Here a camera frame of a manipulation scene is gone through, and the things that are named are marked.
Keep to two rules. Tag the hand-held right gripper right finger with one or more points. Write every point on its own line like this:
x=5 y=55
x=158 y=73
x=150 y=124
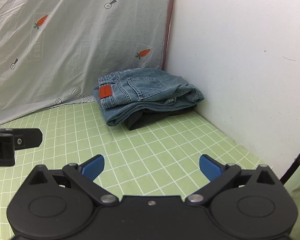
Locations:
x=210 y=167

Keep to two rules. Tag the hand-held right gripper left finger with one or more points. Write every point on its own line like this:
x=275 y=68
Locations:
x=95 y=167

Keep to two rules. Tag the blue denim jeans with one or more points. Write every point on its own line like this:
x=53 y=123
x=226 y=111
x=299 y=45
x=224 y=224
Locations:
x=140 y=87

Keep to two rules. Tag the black garment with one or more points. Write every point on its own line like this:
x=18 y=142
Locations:
x=145 y=118

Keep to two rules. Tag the grey carrot print sheet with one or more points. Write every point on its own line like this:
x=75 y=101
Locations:
x=77 y=42

